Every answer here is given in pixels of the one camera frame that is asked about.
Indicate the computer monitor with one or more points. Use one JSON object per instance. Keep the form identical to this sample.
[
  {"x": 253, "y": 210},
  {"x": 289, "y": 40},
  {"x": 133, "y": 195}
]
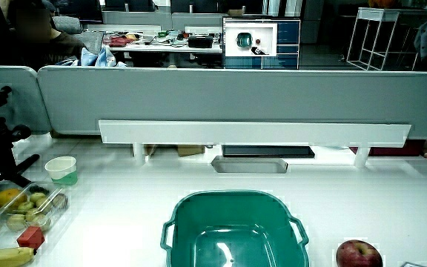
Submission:
[{"x": 287, "y": 41}]

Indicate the yellow banana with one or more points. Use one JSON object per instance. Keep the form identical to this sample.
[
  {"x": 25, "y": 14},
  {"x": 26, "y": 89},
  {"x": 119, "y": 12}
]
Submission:
[{"x": 2, "y": 257}]

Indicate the white desk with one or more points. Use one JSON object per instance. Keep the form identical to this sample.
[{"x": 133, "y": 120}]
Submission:
[{"x": 132, "y": 207}]

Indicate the black box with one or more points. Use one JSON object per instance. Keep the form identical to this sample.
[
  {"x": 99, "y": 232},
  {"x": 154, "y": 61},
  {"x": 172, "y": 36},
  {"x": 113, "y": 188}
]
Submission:
[{"x": 200, "y": 41}]

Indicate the red block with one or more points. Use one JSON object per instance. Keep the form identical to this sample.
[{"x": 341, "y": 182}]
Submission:
[{"x": 30, "y": 237}]

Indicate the cluttered background table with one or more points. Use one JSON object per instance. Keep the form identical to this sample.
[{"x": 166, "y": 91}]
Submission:
[{"x": 154, "y": 48}]

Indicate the clear plastic fruit container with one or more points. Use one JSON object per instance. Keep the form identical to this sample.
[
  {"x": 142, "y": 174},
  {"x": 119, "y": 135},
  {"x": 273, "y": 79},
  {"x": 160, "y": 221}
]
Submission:
[{"x": 56, "y": 215}]

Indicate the white and green paper cup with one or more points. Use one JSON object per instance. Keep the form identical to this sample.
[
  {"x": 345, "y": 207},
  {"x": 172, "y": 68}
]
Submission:
[{"x": 62, "y": 170}]

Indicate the dark red flat object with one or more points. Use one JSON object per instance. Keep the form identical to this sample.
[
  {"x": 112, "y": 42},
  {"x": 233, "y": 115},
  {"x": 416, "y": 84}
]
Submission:
[{"x": 391, "y": 151}]

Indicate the wide grey partition panel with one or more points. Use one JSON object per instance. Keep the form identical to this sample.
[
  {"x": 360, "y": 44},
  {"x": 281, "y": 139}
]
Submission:
[{"x": 235, "y": 96}]

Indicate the blue plastic bag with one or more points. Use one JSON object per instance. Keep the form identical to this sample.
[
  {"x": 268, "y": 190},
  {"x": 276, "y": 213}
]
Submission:
[{"x": 102, "y": 59}]

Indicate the brown cardboard box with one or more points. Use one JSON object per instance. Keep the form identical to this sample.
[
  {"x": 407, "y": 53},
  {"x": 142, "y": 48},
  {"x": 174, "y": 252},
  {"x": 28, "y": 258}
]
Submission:
[{"x": 190, "y": 150}]

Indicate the orange fruit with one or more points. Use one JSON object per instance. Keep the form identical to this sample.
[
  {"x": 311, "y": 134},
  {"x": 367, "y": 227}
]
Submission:
[{"x": 7, "y": 197}]

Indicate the white metal rack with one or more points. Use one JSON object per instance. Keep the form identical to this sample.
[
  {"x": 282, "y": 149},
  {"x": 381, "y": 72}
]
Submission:
[{"x": 378, "y": 15}]

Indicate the black camera tripod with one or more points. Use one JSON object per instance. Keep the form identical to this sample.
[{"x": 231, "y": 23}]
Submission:
[{"x": 0, "y": 148}]

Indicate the cluster of small green fruits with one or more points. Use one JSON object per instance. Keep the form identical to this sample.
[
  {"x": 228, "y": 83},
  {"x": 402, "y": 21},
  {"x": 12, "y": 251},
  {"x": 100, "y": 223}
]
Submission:
[{"x": 32, "y": 214}]

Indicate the red apple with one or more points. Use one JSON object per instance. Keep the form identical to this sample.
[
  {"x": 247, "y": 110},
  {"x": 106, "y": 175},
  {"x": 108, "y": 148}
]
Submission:
[{"x": 358, "y": 255}]

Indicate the red tray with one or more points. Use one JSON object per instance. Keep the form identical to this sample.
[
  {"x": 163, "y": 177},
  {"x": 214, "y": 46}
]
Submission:
[{"x": 119, "y": 41}]

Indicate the green plastic basin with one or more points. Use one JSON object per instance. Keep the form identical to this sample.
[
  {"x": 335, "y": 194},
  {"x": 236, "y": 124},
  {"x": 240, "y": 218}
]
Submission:
[{"x": 232, "y": 215}]

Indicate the person's right hand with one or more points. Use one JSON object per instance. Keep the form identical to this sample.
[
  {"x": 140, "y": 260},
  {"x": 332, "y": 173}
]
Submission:
[{"x": 413, "y": 265}]

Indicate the white desk shelf riser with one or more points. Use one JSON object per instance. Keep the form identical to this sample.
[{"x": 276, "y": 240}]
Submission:
[{"x": 250, "y": 132}]

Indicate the narrow grey partition panel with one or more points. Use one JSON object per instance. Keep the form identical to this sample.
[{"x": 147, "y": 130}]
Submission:
[{"x": 20, "y": 96}]

